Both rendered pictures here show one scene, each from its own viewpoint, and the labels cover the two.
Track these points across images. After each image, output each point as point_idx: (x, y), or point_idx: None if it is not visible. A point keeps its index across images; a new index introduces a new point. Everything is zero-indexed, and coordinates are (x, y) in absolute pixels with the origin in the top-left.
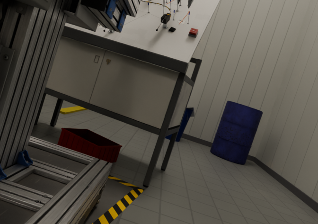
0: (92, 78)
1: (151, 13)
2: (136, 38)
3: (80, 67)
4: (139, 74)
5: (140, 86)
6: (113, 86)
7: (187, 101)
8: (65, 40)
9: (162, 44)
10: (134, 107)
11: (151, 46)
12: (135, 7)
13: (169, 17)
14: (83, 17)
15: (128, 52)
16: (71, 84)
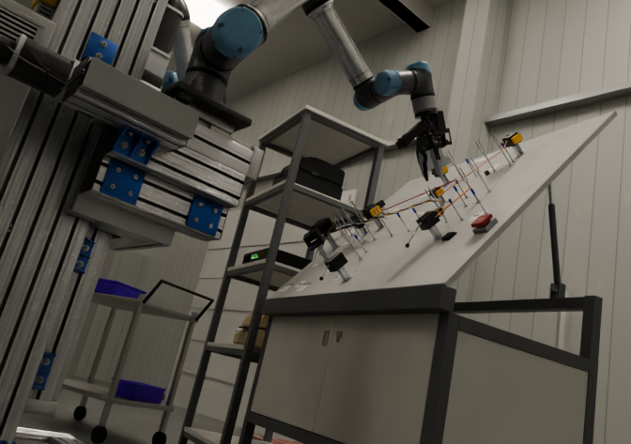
0: (319, 378)
1: None
2: (377, 276)
3: (307, 362)
4: (378, 343)
5: (381, 370)
6: (344, 385)
7: (585, 417)
8: (294, 323)
9: (415, 268)
10: (372, 422)
11: (394, 278)
12: (218, 187)
13: (433, 214)
14: (102, 215)
15: (356, 304)
16: (295, 399)
